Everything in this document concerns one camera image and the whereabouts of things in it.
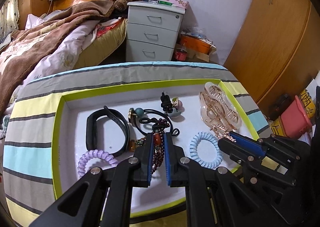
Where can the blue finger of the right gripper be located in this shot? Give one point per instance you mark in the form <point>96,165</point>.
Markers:
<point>236,150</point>
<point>249,145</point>

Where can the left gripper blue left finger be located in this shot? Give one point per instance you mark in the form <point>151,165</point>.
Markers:
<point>146,160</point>

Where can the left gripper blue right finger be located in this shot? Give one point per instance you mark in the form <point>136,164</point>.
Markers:
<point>171,160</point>

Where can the large translucent pink hair claw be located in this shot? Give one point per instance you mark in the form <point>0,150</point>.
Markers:
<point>216,110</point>

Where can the black smart wristband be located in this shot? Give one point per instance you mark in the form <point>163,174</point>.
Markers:
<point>107,129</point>

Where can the pink rhinestone hair clip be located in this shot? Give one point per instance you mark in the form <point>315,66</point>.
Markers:
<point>222,132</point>

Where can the pink plastic bin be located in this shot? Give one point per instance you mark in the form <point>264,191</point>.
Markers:
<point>295,119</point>

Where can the green shallow cardboard box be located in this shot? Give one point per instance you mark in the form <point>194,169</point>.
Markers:
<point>140,141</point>

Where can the wooden wardrobe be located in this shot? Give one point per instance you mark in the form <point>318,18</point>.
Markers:
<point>276,51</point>

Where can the red drink can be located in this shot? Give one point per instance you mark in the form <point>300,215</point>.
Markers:
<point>181,53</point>

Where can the orange storage box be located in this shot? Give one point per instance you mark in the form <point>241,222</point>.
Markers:
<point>196,44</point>

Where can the striped table cloth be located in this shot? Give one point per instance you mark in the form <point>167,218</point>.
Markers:
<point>47,129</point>

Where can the white drawer nightstand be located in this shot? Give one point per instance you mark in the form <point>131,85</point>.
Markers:
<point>152,31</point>

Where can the white floral duvet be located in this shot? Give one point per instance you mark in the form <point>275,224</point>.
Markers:
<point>88,45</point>

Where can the brown fleece blanket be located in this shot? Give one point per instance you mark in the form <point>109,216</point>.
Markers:
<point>28,47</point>

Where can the patterned curtain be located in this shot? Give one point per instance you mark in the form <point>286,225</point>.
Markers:
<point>9,18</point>

